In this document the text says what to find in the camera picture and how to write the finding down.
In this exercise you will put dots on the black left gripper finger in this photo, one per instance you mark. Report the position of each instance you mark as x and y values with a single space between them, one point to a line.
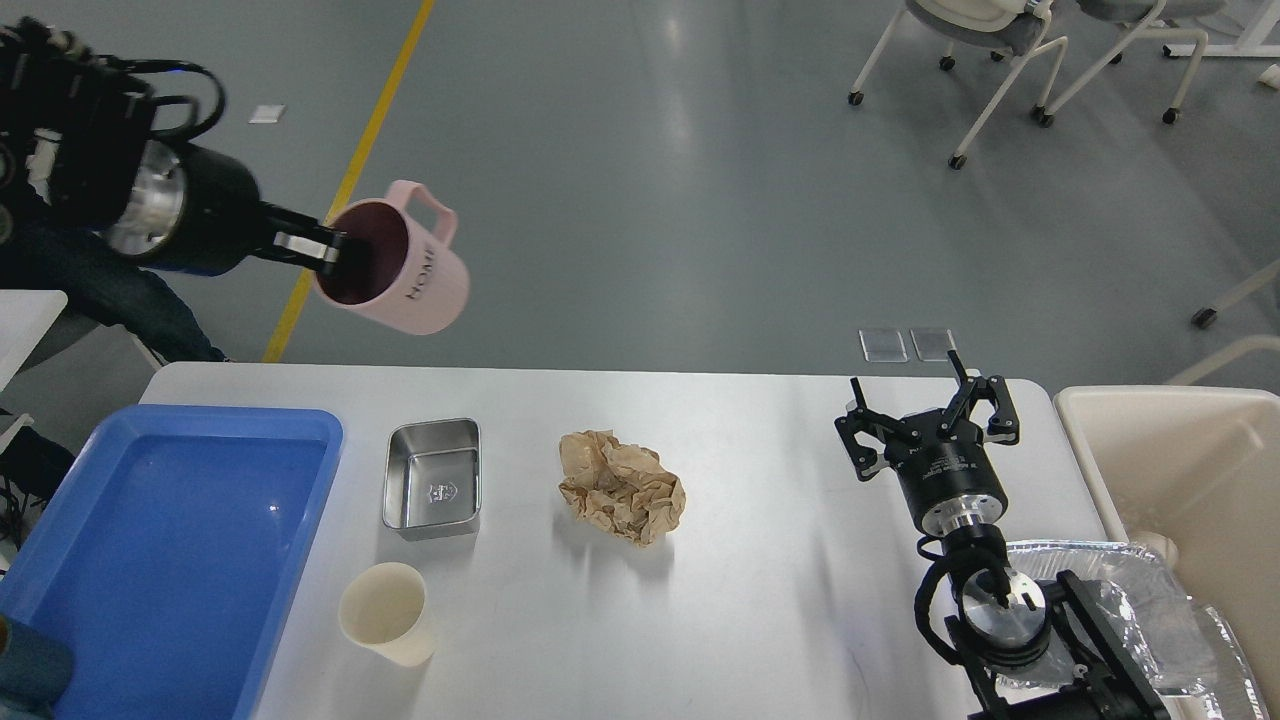
293 230
318 254

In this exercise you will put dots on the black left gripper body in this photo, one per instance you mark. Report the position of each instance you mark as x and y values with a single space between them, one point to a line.
191 210

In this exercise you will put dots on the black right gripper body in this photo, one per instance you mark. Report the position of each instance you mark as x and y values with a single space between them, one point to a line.
945 474

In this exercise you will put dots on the pink plastic mug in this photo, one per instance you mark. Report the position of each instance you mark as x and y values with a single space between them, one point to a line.
398 267

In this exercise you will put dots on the steel rectangular container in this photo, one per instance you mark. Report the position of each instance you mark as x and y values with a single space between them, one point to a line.
433 485

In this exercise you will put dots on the aluminium foil tray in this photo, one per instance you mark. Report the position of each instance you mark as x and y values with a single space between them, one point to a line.
1183 646

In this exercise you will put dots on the cream paper cup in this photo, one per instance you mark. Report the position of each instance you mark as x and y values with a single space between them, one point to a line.
385 610

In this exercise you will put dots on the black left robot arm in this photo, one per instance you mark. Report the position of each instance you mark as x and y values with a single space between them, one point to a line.
87 137

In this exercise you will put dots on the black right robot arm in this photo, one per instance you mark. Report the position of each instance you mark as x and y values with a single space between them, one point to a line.
973 608

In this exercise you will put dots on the right floor socket plate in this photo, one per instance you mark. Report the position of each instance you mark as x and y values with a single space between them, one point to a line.
933 345

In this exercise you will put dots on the floor socket plate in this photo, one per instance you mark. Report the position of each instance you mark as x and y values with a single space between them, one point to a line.
933 345
883 345

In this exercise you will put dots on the person in beige sweater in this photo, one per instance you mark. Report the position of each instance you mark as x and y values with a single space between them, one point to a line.
44 255

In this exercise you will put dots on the left floor socket plate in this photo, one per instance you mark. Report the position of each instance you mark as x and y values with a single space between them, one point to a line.
883 345

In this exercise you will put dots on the beige plastic bin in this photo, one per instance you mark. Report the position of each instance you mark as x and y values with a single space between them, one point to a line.
1198 469

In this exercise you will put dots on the white side table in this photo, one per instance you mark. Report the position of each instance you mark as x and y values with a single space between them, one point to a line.
26 316

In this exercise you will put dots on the crumpled brown paper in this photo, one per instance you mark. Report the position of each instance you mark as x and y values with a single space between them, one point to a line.
623 490

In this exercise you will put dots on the blue plastic tray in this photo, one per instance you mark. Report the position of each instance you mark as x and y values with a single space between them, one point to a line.
168 560

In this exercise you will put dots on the teal cup in tray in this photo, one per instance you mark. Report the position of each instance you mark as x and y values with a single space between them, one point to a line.
35 671

